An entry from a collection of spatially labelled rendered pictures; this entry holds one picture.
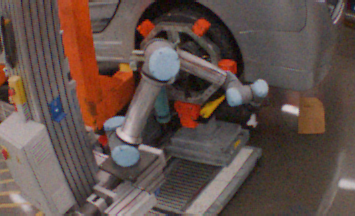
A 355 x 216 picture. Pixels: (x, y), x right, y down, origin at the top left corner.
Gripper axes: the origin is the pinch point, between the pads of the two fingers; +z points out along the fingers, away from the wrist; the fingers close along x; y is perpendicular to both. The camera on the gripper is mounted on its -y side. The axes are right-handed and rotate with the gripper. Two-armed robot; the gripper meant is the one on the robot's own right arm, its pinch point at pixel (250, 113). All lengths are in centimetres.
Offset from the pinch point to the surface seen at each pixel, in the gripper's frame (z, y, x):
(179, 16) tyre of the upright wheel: 27, 7, -79
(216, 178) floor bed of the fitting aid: 92, 7, 12
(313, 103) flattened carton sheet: 129, -115, -22
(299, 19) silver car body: -21, -51, -38
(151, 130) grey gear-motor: 95, 36, -35
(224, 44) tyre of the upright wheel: 27, -12, -52
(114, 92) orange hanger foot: 76, 54, -61
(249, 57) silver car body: 25, -23, -39
